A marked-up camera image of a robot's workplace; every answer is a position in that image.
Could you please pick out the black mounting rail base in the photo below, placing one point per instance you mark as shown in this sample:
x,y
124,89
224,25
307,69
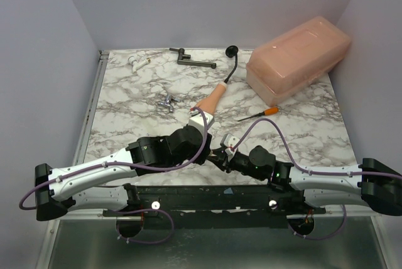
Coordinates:
x,y
217,206

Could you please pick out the mannequin practice hand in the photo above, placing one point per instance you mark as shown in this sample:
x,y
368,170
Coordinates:
x,y
210,103

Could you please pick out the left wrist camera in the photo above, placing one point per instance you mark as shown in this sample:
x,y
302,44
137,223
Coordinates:
x,y
199,121

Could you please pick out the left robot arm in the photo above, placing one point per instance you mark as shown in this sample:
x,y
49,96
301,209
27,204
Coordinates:
x,y
57,187

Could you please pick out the chrome faucet tap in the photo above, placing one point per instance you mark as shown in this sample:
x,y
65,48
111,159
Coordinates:
x,y
168,102

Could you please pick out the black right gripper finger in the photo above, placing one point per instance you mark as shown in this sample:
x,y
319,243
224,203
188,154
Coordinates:
x,y
220,152
221,163

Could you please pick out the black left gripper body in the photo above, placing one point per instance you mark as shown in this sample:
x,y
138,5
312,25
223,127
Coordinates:
x,y
200,158

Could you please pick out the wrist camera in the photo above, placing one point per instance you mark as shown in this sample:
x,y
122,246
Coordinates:
x,y
228,142
199,121

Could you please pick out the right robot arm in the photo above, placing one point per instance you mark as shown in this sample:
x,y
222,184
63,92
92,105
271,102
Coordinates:
x,y
371,183

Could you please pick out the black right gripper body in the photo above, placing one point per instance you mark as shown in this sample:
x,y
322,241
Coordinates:
x,y
222,158

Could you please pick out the orange handled screwdriver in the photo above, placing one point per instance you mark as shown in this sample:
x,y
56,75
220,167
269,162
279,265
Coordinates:
x,y
267,112

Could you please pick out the white plastic faucet tap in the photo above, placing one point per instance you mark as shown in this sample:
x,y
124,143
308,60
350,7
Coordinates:
x,y
137,64

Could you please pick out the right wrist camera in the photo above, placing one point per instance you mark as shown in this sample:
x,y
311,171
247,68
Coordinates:
x,y
228,142

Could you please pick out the pink plastic storage box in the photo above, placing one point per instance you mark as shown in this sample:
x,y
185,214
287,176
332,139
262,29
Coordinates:
x,y
287,64

